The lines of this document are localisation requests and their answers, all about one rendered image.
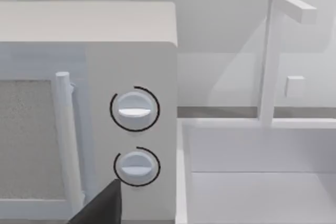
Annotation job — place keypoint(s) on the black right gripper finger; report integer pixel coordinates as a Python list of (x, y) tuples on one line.
[(106, 204)]

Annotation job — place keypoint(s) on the small white microwave knob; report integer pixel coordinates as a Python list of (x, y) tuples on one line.
[(135, 167)]

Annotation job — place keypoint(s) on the large white microwave knob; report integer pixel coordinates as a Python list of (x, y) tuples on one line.
[(134, 108)]

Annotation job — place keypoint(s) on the pale microwave door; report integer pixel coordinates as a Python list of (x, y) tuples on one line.
[(31, 129)]

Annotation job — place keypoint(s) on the pale microwave oven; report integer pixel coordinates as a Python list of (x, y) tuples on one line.
[(147, 64)]

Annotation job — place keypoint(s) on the white sink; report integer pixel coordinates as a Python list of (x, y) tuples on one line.
[(257, 176)]

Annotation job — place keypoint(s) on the tall white tap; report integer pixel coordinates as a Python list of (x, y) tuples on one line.
[(273, 58)]

